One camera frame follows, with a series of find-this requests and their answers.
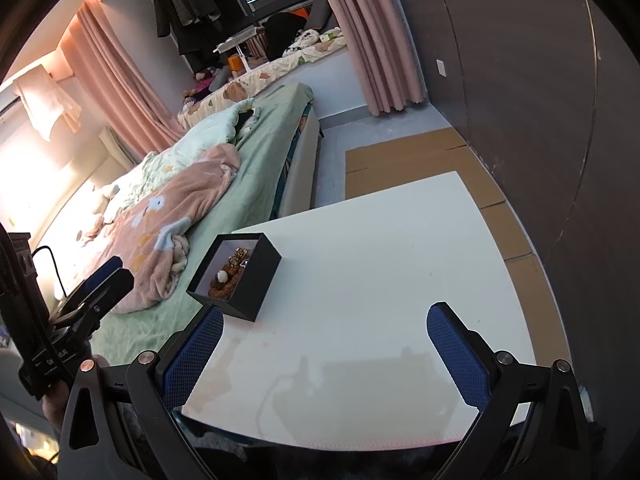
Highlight pink fleece blanket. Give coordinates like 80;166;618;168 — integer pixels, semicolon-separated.
102;144;242;315

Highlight beige bed headboard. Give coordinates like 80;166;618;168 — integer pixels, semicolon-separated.
99;127;146;176

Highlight pink curtain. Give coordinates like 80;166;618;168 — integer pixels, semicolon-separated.
60;0;187;159
310;0;429;116

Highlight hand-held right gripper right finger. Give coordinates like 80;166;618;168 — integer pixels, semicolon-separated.
426;301;594;480

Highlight white plush toy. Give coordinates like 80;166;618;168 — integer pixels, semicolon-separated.
77;182;124;244

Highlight cardboard floor sheet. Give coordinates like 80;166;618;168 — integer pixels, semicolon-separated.
345;127;559;311

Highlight bed with green sheet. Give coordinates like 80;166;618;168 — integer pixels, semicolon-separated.
90;82;314;367

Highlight thin black cable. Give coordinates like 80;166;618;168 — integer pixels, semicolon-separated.
30;245;69;304

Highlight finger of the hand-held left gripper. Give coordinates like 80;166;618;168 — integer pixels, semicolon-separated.
50;267;136;334
60;256;124;311

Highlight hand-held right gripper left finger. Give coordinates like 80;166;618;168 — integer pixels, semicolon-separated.
57;305;225;480

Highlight green floral quilt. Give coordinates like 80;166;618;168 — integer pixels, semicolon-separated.
107;100;261;211

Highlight black bag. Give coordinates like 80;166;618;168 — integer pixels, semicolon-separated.
264;12;314;59

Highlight pile of plush toys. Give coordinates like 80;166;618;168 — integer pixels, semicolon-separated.
182;65;236;106

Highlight wall air conditioner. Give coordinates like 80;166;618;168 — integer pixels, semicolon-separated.
0;95;26;122

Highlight hanging dark clothes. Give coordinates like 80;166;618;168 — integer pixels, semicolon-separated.
152;0;249;59

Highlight wooden bead bracelet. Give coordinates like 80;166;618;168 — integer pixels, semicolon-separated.
207;260;249;302

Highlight pale hanging towel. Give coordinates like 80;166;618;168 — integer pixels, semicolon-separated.
12;67;82;142

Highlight white folding lap table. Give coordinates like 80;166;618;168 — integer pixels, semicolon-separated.
214;27;269;74

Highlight black jewelry box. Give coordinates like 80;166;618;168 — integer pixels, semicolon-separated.
186;232;283;322

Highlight beige bed frame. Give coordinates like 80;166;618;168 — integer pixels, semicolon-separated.
279;109;324;219

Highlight person's left hand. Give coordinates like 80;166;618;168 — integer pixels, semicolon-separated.
42;355;113;427

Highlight cream patterned window seat cover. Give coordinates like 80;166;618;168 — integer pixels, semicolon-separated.
177;42;349;129

